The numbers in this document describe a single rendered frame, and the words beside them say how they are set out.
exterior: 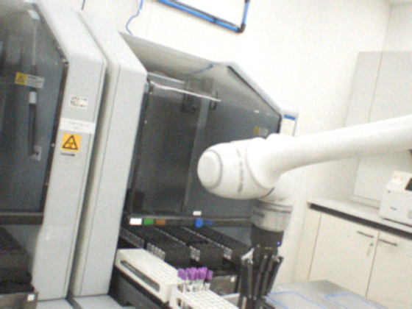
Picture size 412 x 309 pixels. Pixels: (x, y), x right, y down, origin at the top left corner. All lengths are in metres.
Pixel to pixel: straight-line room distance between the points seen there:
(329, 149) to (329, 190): 3.25
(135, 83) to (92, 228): 0.45
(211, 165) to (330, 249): 2.95
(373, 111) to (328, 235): 1.08
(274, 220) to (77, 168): 0.59
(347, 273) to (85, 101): 2.77
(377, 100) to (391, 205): 0.94
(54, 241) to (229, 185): 0.65
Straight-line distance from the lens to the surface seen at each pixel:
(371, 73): 4.06
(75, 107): 1.30
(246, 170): 0.85
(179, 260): 1.58
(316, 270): 3.84
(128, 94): 1.36
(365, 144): 0.85
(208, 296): 1.26
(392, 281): 3.50
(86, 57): 1.31
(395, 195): 3.48
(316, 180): 3.90
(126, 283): 1.42
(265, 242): 1.03
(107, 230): 1.41
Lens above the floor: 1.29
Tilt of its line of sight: 3 degrees down
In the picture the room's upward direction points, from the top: 11 degrees clockwise
